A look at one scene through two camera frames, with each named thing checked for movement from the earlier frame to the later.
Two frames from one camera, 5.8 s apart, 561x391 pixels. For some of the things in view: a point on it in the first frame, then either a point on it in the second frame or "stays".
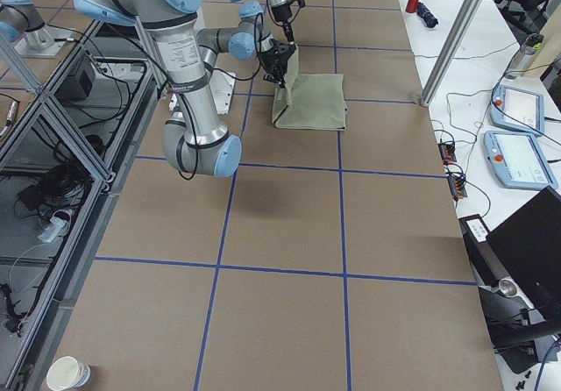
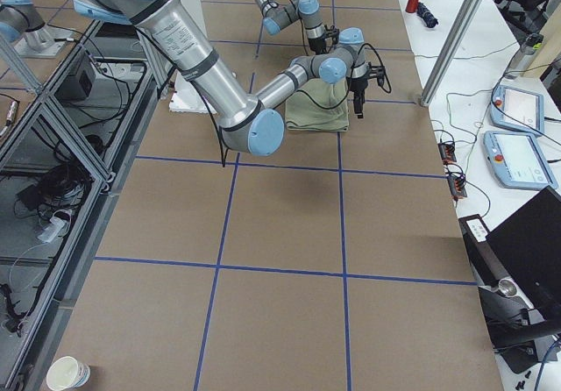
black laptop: (529, 245) stays
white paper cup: (67, 373) stays
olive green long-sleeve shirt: (309, 102) stays
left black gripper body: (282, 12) -> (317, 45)
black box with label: (487, 266) stays
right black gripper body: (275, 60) -> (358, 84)
